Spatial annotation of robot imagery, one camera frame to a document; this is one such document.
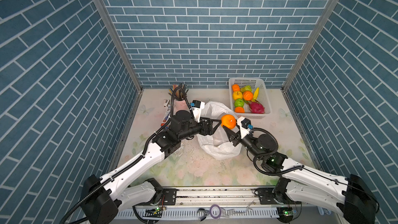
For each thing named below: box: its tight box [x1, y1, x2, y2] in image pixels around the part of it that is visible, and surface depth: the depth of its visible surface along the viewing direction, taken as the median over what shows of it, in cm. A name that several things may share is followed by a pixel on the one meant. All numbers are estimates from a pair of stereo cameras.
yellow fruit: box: [232, 90, 244, 101], surface depth 110 cm
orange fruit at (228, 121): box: [220, 114, 237, 130], surface depth 70 cm
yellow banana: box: [251, 87, 260, 102], surface depth 117 cm
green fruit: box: [234, 98, 245, 108], surface depth 107 cm
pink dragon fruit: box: [248, 100, 265, 114], surface depth 103 cm
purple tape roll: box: [209, 203, 222, 219], surface depth 72 cm
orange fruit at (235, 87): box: [231, 84, 240, 92], surface depth 117 cm
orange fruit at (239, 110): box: [234, 106, 246, 114], surface depth 106 cm
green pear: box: [240, 85, 253, 93], surface depth 117 cm
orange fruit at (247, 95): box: [243, 90, 254, 102], surface depth 112 cm
